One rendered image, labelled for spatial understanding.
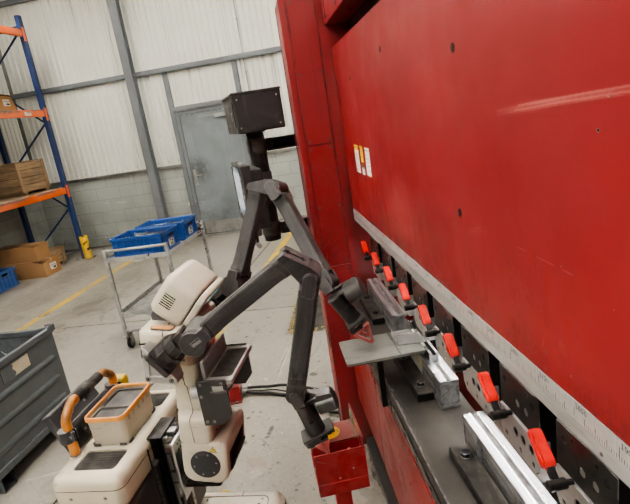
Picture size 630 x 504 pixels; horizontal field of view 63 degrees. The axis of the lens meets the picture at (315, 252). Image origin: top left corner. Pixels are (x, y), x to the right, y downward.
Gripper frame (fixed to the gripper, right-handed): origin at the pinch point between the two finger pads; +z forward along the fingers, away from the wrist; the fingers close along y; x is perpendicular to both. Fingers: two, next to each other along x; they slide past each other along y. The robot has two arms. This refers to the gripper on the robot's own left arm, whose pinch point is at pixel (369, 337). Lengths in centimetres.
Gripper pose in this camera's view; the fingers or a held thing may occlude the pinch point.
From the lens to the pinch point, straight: 179.0
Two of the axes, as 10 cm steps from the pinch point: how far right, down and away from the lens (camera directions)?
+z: 6.2, 7.4, 2.6
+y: -1.1, -2.5, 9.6
